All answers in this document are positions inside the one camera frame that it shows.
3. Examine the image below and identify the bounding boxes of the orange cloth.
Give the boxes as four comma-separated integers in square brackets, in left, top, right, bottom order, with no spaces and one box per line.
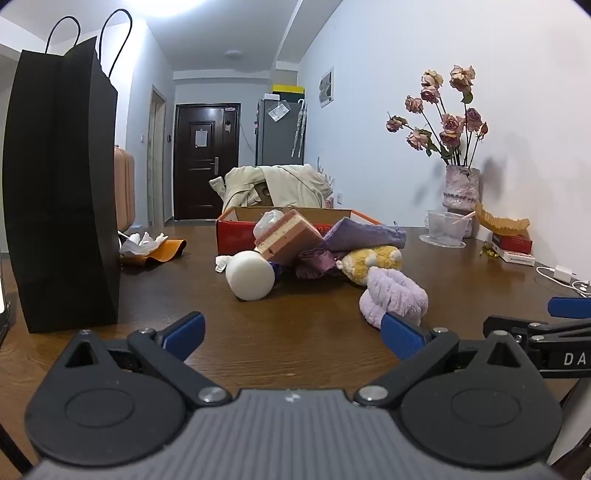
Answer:
[120,239,187,267]

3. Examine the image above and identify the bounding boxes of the framed wall picture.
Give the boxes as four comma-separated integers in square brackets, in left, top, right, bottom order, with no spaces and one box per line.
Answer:
[319,66,335,110]

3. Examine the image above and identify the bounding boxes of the lavender fluffy headband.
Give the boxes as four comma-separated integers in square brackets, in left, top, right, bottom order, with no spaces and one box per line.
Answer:
[359,267,429,329]

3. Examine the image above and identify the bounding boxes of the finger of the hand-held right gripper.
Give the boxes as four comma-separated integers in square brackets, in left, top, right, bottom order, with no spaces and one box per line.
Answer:
[483,316,591,342]
[548,297,591,319]

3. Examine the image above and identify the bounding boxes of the yellow plush toy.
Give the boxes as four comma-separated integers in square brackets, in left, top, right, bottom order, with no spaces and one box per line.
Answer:
[335,245,404,285]

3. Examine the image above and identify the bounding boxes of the brown paper baking liners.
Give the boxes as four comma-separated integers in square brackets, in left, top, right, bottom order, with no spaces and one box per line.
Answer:
[474,200,531,236]

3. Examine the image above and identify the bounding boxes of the white flat box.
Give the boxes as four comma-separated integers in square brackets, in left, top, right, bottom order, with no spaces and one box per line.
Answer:
[501,250,537,267]

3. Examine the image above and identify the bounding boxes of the white folded umbrella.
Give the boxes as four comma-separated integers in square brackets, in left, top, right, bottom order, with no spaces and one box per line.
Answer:
[291,99,308,158]

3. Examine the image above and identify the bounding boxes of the pink layered sponge block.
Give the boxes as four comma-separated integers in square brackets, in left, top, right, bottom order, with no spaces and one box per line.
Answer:
[254,209,324,268]

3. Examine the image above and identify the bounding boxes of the red cardboard shoebox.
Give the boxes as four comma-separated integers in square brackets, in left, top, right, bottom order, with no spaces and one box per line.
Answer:
[215,206,382,257]

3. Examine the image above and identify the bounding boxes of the white charger cable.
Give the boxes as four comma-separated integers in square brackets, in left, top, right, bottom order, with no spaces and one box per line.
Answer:
[535,265,591,297]

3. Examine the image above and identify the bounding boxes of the dark brown entrance door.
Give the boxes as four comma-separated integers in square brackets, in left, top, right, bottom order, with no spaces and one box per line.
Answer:
[174,103,241,221]

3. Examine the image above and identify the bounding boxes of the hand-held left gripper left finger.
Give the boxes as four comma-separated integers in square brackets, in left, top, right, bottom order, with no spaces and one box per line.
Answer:
[60,311,232,408]

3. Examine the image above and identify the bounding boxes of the grey refrigerator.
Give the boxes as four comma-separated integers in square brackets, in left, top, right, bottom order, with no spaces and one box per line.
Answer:
[255,98,306,167]

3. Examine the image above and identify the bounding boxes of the purple knitted pouch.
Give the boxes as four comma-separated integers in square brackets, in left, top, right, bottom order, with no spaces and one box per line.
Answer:
[321,218,407,253]

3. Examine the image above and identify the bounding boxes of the light interior door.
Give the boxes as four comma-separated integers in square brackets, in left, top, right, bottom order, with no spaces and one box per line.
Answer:
[146,85,167,227]

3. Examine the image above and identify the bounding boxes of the black paper shopping bag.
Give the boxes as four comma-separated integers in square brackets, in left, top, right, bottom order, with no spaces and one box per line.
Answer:
[2,9,134,334]

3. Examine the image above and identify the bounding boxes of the clear plastic lid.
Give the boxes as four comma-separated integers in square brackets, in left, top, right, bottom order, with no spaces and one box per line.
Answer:
[419,233,467,249]

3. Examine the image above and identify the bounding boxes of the mauve satin scrunchie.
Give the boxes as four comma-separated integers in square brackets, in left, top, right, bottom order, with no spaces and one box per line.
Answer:
[295,248,345,280]

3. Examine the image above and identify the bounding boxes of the dried pink roses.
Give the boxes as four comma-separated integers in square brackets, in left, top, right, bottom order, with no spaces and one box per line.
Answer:
[385,64,489,167]

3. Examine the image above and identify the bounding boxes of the tan suitcase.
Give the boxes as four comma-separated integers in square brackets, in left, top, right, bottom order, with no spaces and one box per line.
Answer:
[113,145,136,232]

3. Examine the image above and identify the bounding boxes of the beige coat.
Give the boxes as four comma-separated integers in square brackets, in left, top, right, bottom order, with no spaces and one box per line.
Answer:
[208,163,334,220]

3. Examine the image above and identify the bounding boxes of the crumpled white plastic bag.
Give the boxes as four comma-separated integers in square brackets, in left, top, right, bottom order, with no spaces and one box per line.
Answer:
[119,230,170,257]

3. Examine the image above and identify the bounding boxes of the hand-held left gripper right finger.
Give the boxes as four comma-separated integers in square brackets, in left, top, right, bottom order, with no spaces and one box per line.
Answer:
[353,312,533,408]

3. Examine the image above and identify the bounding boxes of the pink textured vase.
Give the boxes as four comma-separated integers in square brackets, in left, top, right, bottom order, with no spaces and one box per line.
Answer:
[442,165,481,239]

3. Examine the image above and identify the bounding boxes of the red and white books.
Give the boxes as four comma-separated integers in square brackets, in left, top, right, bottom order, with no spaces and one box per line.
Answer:
[491,230,533,254]

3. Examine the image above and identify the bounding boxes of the clear plastic cup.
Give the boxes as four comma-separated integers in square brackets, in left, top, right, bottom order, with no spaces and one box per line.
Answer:
[427,209,476,246]

